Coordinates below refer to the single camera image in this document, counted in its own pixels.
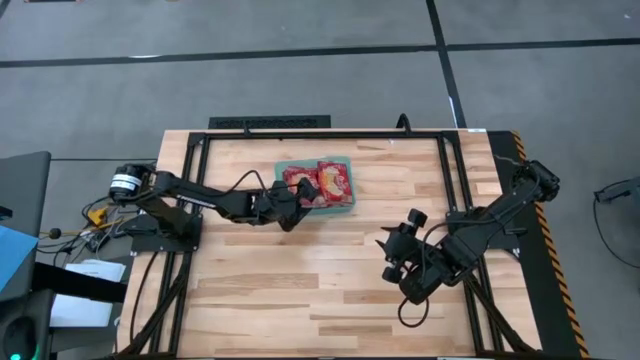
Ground yellow connector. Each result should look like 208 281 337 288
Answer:
86 206 108 227

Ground blue folder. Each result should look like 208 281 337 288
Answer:
0 224 40 295

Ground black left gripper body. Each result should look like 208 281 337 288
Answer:
248 185 307 227

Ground teal plastic basket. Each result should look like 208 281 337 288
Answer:
273 155 357 217

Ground white paper sheets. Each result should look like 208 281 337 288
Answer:
48 258 127 329

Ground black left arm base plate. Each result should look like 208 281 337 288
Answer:
130 212 205 254

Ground tangled floor cables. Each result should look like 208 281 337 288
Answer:
37 199 151 255

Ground black flat bar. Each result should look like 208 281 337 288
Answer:
30 261 129 304

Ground red clear popcorn bag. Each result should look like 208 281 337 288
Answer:
281 166 322 210
316 160 355 207

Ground dark grey chair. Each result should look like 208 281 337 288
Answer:
0 150 53 304

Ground black hazard-striped mat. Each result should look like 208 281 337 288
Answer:
487 130 592 360

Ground black grille bar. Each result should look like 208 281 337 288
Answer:
207 114 333 131

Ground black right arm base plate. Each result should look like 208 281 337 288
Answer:
446 209 522 252

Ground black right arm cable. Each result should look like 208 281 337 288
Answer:
397 293 431 330

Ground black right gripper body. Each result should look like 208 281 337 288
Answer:
381 208 439 306

